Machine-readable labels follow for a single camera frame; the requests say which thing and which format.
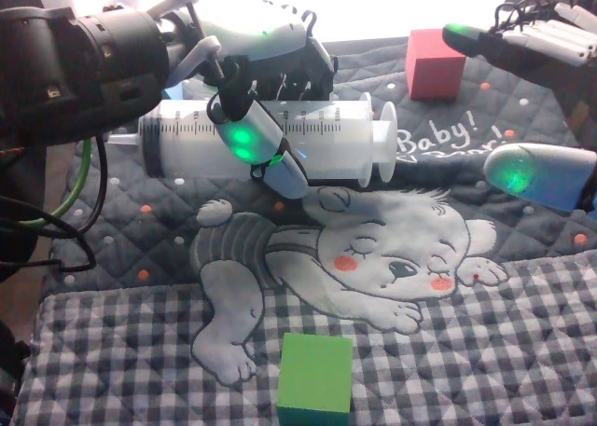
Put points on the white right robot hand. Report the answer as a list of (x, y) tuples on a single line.
[(541, 174)]

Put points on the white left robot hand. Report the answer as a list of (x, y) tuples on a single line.
[(261, 30)]

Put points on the large clear plastic syringe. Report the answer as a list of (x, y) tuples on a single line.
[(186, 155)]

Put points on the red block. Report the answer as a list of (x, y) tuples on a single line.
[(434, 67)]

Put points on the green block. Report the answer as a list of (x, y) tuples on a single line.
[(317, 375)]

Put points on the grey bear print quilt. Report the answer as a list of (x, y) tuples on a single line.
[(140, 351)]

